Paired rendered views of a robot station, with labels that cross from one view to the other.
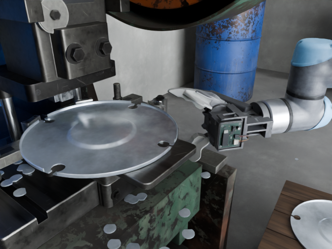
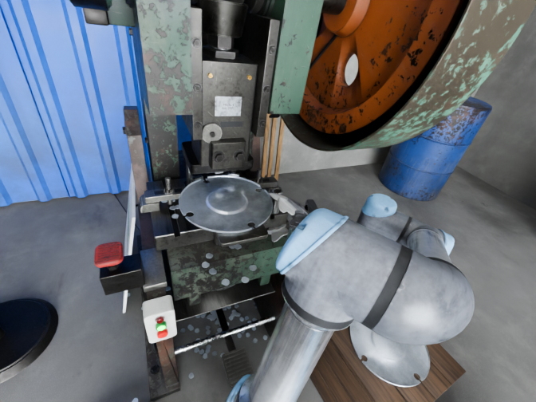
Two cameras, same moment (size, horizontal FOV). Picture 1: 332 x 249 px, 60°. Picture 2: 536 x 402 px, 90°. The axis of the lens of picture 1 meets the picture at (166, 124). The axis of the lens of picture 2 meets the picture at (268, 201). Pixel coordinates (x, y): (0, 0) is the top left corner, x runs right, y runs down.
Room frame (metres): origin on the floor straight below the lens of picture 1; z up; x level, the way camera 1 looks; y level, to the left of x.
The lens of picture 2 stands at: (-0.08, -0.25, 1.30)
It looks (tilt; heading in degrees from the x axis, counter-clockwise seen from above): 36 degrees down; 23
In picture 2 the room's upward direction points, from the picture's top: 10 degrees clockwise
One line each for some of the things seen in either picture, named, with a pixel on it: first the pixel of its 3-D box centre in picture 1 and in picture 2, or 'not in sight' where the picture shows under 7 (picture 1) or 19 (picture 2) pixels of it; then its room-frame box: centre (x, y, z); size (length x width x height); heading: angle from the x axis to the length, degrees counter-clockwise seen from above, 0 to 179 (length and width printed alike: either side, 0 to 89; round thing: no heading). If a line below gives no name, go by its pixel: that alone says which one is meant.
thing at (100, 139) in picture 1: (102, 130); (226, 200); (0.49, 0.12, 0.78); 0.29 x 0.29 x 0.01
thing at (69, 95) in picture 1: (62, 89); not in sight; (0.56, 0.21, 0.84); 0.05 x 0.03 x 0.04; 142
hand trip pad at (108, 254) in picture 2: not in sight; (111, 262); (0.17, 0.24, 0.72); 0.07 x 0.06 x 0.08; 52
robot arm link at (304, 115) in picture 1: (301, 111); not in sight; (0.58, -0.29, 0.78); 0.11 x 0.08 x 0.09; 104
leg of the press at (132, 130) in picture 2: not in sight; (143, 235); (0.44, 0.50, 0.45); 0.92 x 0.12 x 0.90; 52
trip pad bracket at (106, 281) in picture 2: not in sight; (127, 285); (0.18, 0.23, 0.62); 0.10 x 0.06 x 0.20; 142
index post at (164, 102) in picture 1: (160, 114); (276, 200); (0.63, 0.01, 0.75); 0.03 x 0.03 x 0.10; 52
